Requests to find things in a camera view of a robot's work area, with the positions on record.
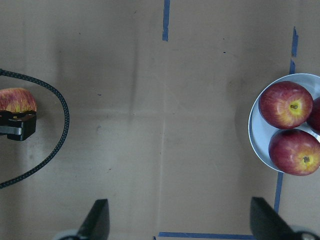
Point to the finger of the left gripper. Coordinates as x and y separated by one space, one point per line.
17 126

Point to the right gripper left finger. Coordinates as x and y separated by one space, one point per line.
96 225

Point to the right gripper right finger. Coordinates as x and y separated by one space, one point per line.
266 224

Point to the yellow-red apple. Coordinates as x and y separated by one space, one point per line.
17 100

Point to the red apple on plate front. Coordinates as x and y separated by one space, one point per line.
295 152

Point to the red apple on plate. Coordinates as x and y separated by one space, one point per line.
314 118
285 105
295 152

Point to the light blue plate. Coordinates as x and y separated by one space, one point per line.
260 132

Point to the red apple on plate back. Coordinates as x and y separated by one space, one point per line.
314 118

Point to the red apple on plate left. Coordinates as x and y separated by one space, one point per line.
285 105

